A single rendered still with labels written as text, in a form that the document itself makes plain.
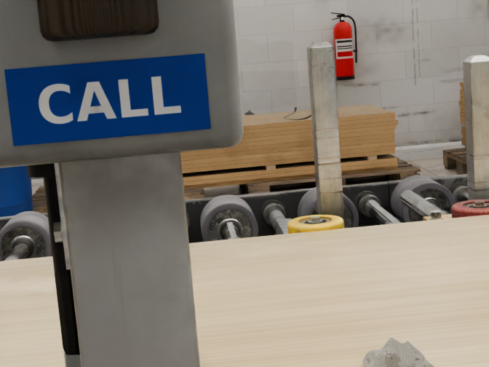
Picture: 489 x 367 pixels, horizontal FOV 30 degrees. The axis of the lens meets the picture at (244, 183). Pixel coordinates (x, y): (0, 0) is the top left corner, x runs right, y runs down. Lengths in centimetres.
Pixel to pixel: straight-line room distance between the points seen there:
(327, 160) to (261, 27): 609
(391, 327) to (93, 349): 61
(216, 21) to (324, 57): 113
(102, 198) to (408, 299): 70
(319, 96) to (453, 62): 643
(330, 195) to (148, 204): 113
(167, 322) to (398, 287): 73
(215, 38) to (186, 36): 1
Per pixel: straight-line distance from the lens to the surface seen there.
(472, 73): 143
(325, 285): 101
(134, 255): 27
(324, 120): 138
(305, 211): 179
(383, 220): 174
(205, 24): 24
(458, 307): 92
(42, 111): 25
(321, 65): 137
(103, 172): 26
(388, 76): 764
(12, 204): 588
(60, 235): 27
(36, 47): 25
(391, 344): 79
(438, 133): 779
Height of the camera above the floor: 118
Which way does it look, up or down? 10 degrees down
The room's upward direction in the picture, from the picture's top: 5 degrees counter-clockwise
